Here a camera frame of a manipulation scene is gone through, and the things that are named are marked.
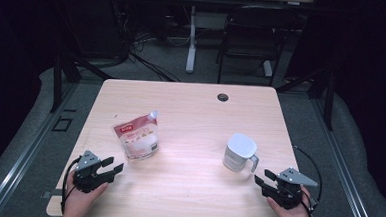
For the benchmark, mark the person's left hand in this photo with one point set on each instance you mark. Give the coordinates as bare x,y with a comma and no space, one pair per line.
77,201

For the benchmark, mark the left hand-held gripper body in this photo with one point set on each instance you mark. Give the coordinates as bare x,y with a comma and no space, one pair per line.
87,176

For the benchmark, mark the black table grommet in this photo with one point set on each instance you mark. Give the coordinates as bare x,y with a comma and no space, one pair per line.
222,97

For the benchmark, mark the white desk foot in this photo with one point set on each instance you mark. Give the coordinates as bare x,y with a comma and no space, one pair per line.
267,69

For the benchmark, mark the black folding chair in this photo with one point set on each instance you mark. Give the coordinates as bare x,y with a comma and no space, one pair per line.
255,35

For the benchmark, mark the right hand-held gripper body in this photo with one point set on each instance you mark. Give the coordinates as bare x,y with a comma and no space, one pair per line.
286,193

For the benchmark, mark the white desk leg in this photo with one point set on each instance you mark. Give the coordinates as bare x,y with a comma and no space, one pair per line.
191,48

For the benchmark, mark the aluminium floor rail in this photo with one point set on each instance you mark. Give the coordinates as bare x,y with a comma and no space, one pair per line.
28,153
341,169

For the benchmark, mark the black metal stand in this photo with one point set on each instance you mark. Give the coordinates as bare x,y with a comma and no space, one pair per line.
330,99
58,81

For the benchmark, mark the clear jug with white lid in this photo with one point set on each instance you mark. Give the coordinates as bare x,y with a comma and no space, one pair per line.
240,151

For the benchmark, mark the red and white refill pouch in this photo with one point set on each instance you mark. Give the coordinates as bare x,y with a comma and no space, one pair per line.
139,139

